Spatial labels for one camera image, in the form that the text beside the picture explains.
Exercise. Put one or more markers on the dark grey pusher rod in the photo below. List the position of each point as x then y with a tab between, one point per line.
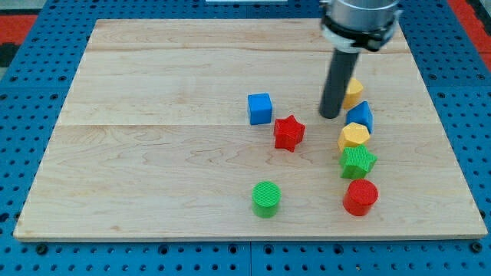
340	71

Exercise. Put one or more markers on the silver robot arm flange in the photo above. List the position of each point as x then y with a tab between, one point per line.
355	25

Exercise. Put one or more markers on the yellow hexagon block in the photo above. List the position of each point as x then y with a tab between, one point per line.
353	135

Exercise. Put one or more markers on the blue triangular block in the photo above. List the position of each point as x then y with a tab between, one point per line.
361	114

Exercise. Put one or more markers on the yellow heart block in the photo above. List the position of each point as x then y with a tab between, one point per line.
353	94

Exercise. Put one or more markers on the green cylinder block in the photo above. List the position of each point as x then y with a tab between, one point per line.
266	197

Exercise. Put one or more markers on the light wooden board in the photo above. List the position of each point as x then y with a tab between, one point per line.
153	142

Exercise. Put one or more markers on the red cylinder block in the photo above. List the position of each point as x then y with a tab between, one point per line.
360	197

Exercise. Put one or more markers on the green star block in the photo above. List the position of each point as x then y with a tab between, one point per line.
356	162

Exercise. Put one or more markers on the blue cube block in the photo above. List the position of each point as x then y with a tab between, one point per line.
259	108

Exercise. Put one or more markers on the red star block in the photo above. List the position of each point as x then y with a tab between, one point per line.
288	133

